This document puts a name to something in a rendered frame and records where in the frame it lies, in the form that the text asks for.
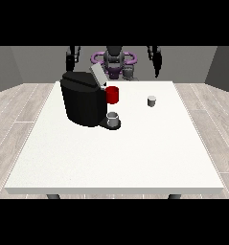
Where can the grey robot trunk purple rings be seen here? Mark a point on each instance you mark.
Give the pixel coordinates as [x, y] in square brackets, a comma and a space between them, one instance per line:
[113, 62]

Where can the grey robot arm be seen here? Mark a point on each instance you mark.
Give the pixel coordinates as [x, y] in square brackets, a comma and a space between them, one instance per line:
[75, 52]
[153, 50]

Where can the small grey cup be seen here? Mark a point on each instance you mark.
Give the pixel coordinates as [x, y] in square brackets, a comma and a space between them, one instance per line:
[112, 119]

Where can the black coffee machine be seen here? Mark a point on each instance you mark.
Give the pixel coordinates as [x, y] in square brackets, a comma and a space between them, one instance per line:
[82, 102]

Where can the pale grey machine lid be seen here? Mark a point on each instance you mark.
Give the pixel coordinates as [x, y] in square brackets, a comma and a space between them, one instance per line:
[98, 74]

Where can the red pod holder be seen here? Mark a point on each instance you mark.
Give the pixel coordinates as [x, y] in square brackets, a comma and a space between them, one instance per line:
[112, 94]

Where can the small grey coffee pod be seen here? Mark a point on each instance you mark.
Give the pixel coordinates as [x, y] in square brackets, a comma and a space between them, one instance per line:
[151, 101]

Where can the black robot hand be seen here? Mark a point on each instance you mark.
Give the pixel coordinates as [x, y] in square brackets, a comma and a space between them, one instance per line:
[70, 64]
[157, 65]

